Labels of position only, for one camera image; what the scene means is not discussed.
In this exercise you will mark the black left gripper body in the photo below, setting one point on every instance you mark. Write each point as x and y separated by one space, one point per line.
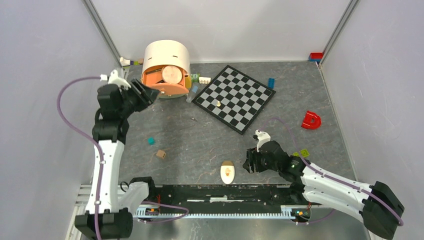
131 103

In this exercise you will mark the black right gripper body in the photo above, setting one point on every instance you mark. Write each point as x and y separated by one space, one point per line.
261 164

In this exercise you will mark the round pink compact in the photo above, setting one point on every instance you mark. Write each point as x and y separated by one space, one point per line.
171 74

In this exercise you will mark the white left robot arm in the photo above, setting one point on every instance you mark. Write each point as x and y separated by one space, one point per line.
107 216

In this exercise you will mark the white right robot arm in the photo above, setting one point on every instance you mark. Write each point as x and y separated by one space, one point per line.
374 205

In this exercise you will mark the white round drawer organizer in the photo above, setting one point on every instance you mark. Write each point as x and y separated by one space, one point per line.
167 52

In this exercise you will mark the green lego brick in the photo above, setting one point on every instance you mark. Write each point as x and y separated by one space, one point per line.
305 153

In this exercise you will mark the small teal cube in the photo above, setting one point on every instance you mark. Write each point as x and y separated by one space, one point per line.
151 141

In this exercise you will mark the green toy block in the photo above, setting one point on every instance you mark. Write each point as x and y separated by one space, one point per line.
195 77

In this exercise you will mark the red letter D toy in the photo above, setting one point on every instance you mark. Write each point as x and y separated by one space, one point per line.
311 121

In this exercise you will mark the white lego brick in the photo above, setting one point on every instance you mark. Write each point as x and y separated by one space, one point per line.
204 80

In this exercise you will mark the small wooden cube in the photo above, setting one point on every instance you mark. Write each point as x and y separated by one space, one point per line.
161 154

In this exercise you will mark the black grey chessboard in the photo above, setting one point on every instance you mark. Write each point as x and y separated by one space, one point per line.
242 98

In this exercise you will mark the blue lego brick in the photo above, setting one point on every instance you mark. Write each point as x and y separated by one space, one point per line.
271 83

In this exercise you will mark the red blue bricks corner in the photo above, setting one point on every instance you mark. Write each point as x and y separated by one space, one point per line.
315 57

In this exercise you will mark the black mounting rail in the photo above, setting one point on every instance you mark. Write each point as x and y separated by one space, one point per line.
228 199

